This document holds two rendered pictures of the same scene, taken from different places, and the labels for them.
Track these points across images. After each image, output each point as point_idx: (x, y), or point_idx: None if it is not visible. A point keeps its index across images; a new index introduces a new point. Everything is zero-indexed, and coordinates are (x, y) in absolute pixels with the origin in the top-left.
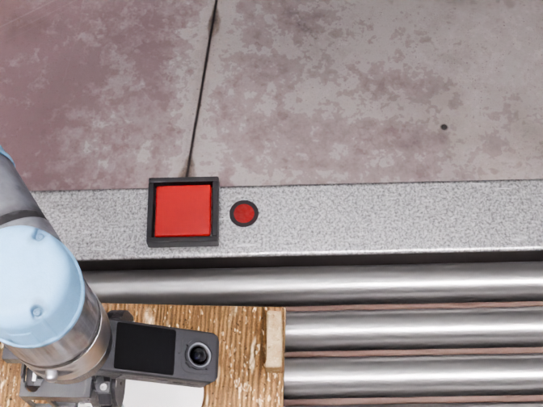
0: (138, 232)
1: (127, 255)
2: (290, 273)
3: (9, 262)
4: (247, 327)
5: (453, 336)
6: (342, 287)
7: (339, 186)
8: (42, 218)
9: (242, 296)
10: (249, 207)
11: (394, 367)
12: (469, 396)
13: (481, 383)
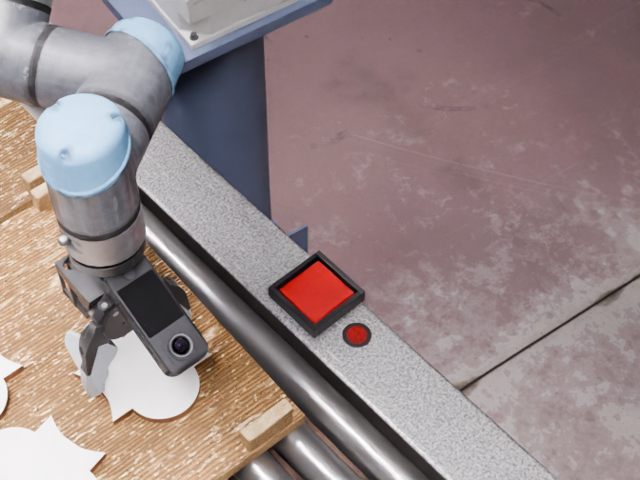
0: (274, 280)
1: (250, 287)
2: (339, 402)
3: (83, 115)
4: (265, 402)
5: None
6: (364, 447)
7: (445, 382)
8: (143, 125)
9: (290, 386)
10: (365, 334)
11: None
12: None
13: None
